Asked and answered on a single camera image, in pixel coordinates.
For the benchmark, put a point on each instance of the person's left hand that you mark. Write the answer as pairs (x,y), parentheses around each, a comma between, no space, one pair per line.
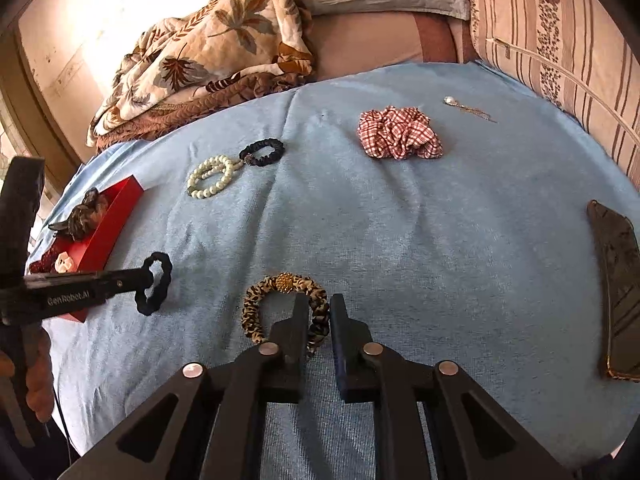
(40,385)

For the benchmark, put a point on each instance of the leopard print scrunchie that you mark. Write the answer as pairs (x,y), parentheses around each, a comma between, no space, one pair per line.
(252,310)

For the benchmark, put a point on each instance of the light blue towel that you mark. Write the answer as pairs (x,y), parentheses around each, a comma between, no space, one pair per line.
(400,235)

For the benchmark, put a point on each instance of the dark red patterned scrunchie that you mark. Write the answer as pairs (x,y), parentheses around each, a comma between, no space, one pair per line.
(44,262)

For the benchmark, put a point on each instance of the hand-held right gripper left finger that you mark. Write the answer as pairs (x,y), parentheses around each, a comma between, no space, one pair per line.
(300,330)

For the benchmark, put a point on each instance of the pink brown bed sheet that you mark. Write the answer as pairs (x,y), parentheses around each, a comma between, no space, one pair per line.
(370,40)

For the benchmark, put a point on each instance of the brown fluffy scrunchie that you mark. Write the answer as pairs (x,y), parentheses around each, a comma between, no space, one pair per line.
(87,210)

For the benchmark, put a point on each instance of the white dotted scrunchie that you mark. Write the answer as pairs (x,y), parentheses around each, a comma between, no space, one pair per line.
(65,262)

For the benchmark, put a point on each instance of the white pearl bead strand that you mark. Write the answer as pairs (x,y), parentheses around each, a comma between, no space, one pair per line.
(210,161)

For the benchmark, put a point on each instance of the leaf print blanket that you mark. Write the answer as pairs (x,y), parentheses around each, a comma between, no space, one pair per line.
(200,45)

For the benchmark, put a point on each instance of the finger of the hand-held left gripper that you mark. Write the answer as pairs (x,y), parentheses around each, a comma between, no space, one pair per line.
(135,277)

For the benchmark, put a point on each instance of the thick black scrunchie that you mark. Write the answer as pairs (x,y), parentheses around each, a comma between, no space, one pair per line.
(165,265)

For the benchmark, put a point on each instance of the thin black satin scrunchie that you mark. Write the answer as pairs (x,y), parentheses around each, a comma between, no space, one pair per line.
(272,142)

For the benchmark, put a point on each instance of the dark smartphone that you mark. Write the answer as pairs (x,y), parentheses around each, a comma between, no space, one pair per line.
(620,285)

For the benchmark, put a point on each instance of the striped floral cushion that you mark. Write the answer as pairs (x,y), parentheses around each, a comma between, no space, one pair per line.
(525,20)

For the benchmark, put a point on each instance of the red tray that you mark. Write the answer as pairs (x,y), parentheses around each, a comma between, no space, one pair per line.
(112,225)

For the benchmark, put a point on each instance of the red checked scrunchie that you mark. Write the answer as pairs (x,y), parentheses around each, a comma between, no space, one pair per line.
(395,132)

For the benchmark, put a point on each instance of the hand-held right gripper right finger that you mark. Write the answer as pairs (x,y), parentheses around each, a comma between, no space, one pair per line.
(337,340)

